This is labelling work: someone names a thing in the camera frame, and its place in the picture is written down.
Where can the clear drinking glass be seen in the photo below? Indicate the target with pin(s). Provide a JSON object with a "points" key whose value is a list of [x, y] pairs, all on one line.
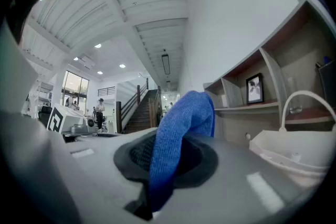
{"points": [[294, 99]]}

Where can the black framed picture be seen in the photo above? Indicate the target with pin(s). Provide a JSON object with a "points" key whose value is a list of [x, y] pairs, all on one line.
{"points": [[254, 89]]}

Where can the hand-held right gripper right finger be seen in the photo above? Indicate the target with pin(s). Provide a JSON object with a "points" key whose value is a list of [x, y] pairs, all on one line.
{"points": [[231, 191]]}

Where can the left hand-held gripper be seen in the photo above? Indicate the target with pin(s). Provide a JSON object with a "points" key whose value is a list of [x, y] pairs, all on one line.
{"points": [[65, 120]]}

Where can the black container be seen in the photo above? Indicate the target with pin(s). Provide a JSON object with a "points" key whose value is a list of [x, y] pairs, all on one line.
{"points": [[328, 84]]}

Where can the white pink tote bag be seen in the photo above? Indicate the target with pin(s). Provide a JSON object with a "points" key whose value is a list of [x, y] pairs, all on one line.
{"points": [[288, 144]]}

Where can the small white bottle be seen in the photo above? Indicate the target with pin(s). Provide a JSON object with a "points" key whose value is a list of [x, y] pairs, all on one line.
{"points": [[295, 157]]}

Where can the grey wooden desk hutch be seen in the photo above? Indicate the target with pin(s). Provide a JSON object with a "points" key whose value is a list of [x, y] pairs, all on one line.
{"points": [[236, 123]]}

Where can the black office chair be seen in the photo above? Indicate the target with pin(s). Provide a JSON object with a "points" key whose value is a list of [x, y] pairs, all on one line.
{"points": [[45, 115]]}

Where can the brown wooden staircase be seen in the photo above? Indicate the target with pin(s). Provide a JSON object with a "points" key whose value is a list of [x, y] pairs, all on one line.
{"points": [[141, 115]]}

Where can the blue cloth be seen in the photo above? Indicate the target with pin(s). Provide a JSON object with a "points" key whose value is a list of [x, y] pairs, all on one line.
{"points": [[178, 126]]}

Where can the large window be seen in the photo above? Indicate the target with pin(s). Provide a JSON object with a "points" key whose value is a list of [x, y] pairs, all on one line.
{"points": [[74, 86]]}

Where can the white printed shirt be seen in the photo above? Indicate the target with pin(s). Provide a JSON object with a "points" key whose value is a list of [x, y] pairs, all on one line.
{"points": [[13, 78]]}

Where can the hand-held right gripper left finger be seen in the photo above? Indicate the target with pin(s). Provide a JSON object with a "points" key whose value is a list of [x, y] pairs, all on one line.
{"points": [[86, 178]]}

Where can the black-framed ceiling lamp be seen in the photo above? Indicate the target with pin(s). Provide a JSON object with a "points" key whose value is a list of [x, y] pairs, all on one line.
{"points": [[166, 64]]}

